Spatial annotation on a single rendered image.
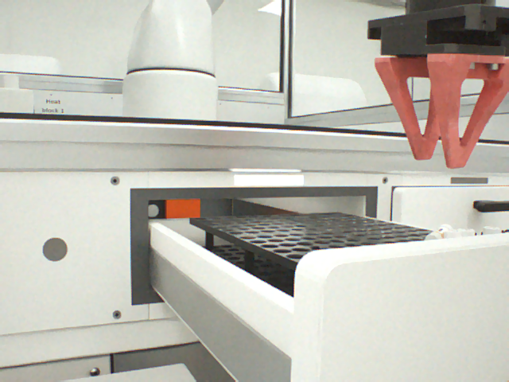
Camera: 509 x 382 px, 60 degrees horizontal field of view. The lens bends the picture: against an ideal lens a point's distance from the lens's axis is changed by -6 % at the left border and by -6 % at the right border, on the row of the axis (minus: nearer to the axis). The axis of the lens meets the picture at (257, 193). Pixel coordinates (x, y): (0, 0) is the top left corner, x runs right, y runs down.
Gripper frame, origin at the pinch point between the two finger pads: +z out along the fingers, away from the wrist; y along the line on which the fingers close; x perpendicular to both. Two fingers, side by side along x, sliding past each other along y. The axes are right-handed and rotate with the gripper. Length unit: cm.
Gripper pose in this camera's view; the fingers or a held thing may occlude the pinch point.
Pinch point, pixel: (439, 151)
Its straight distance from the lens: 34.3
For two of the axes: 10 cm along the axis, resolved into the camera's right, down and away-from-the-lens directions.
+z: 0.1, 9.7, 2.5
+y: -3.8, -2.3, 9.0
